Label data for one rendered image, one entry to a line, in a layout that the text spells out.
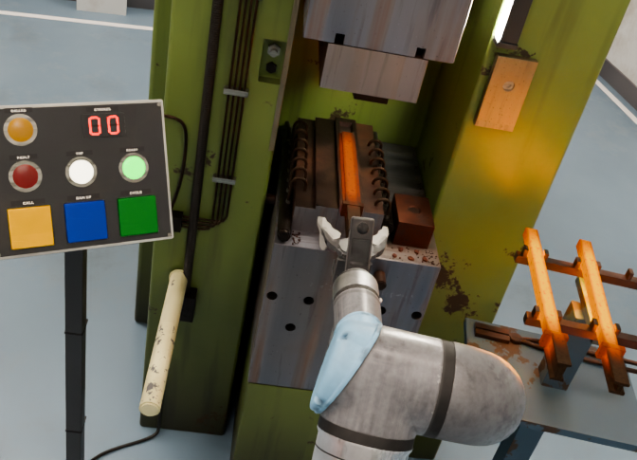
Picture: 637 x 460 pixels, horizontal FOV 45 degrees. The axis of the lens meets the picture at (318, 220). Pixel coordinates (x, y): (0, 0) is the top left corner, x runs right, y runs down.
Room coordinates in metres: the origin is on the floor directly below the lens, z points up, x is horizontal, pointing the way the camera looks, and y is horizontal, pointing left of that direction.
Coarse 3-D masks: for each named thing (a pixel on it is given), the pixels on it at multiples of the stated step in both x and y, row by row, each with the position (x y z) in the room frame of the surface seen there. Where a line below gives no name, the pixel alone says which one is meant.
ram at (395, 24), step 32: (320, 0) 1.39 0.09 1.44; (352, 0) 1.40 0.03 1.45; (384, 0) 1.41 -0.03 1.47; (416, 0) 1.42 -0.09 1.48; (448, 0) 1.43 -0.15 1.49; (320, 32) 1.40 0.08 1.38; (352, 32) 1.40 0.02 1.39; (384, 32) 1.41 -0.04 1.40; (416, 32) 1.42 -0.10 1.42; (448, 32) 1.43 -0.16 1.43
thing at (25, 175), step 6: (18, 168) 1.13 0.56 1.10; (24, 168) 1.14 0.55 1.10; (30, 168) 1.14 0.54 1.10; (18, 174) 1.13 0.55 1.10; (24, 174) 1.13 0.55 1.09; (30, 174) 1.14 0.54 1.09; (36, 174) 1.14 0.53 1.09; (18, 180) 1.12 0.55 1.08; (24, 180) 1.12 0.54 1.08; (30, 180) 1.13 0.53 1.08; (36, 180) 1.14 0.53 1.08; (18, 186) 1.12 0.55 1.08; (24, 186) 1.12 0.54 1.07; (30, 186) 1.13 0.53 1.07
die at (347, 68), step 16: (320, 48) 1.54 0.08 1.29; (336, 48) 1.40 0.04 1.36; (352, 48) 1.40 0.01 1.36; (320, 64) 1.46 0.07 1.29; (336, 64) 1.40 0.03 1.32; (352, 64) 1.41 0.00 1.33; (368, 64) 1.41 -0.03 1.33; (384, 64) 1.41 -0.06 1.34; (400, 64) 1.42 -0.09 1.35; (416, 64) 1.42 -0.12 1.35; (320, 80) 1.40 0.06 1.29; (336, 80) 1.40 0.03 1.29; (352, 80) 1.41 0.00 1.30; (368, 80) 1.41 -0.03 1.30; (384, 80) 1.41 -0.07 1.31; (400, 80) 1.42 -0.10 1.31; (416, 80) 1.42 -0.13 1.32; (384, 96) 1.42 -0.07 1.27; (400, 96) 1.42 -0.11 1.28; (416, 96) 1.42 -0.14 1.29
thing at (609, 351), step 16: (592, 256) 1.45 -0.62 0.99; (592, 272) 1.38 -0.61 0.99; (592, 288) 1.32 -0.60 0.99; (592, 304) 1.28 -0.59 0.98; (608, 320) 1.23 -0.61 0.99; (608, 336) 1.18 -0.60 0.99; (608, 352) 1.12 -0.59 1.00; (624, 352) 1.14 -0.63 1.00; (608, 368) 1.10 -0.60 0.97; (624, 368) 1.09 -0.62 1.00; (608, 384) 1.06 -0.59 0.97; (624, 384) 1.05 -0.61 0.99
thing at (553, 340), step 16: (528, 240) 1.45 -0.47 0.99; (528, 256) 1.41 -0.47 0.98; (544, 272) 1.34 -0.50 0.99; (544, 288) 1.28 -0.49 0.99; (544, 304) 1.23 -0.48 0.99; (544, 320) 1.19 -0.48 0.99; (544, 336) 1.13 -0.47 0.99; (560, 336) 1.13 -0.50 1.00; (544, 352) 1.12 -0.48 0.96; (560, 352) 1.08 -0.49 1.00; (560, 368) 1.05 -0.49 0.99
